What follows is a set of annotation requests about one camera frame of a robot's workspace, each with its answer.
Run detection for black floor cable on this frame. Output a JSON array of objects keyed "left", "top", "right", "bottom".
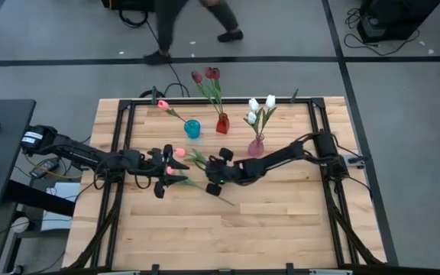
[{"left": 118, "top": 9, "right": 190, "bottom": 99}]

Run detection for pink artificial tulip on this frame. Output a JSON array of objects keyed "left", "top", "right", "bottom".
[
  {"left": 173, "top": 147, "right": 209, "bottom": 171},
  {"left": 165, "top": 166, "right": 236, "bottom": 207},
  {"left": 157, "top": 99, "right": 190, "bottom": 124}
]

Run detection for black desk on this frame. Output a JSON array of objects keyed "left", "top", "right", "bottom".
[{"left": 0, "top": 99, "right": 37, "bottom": 207}]

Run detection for pink glass vase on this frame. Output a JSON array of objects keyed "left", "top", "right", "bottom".
[{"left": 247, "top": 133, "right": 266, "bottom": 158}]

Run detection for black equipment case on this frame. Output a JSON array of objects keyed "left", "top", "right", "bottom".
[
  {"left": 101, "top": 0, "right": 156, "bottom": 12},
  {"left": 357, "top": 0, "right": 440, "bottom": 44}
]

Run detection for person legs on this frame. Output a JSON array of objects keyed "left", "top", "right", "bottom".
[{"left": 142, "top": 0, "right": 244, "bottom": 66}]

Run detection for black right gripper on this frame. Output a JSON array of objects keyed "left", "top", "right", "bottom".
[{"left": 204, "top": 147, "right": 244, "bottom": 196}]

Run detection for white flat box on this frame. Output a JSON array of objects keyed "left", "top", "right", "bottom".
[{"left": 40, "top": 182, "right": 82, "bottom": 232}]

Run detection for yellow cable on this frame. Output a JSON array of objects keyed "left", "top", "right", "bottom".
[{"left": 24, "top": 154, "right": 83, "bottom": 181}]

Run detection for silver metal bracket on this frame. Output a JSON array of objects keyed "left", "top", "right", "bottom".
[{"left": 341, "top": 154, "right": 367, "bottom": 170}]

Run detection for black power adapter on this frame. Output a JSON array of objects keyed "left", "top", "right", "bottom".
[{"left": 28, "top": 158, "right": 60, "bottom": 180}]

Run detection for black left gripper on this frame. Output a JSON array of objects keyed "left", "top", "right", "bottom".
[{"left": 140, "top": 144, "right": 190, "bottom": 199}]

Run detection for white artificial tulip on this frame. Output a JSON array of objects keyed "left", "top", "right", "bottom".
[
  {"left": 243, "top": 111, "right": 261, "bottom": 137},
  {"left": 257, "top": 94, "right": 278, "bottom": 137},
  {"left": 247, "top": 97, "right": 262, "bottom": 137}
]

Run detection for black metal table frame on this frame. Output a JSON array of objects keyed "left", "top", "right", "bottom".
[{"left": 66, "top": 97, "right": 387, "bottom": 275}]

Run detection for red glass vase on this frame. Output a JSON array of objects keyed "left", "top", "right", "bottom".
[{"left": 215, "top": 112, "right": 231, "bottom": 135}]

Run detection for blue glass vase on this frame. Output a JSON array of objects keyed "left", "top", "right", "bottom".
[{"left": 183, "top": 119, "right": 202, "bottom": 140}]

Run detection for dark red artificial tulip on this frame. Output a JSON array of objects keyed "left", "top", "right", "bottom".
[
  {"left": 190, "top": 70, "right": 224, "bottom": 115},
  {"left": 211, "top": 67, "right": 225, "bottom": 115},
  {"left": 203, "top": 66, "right": 224, "bottom": 115}
]

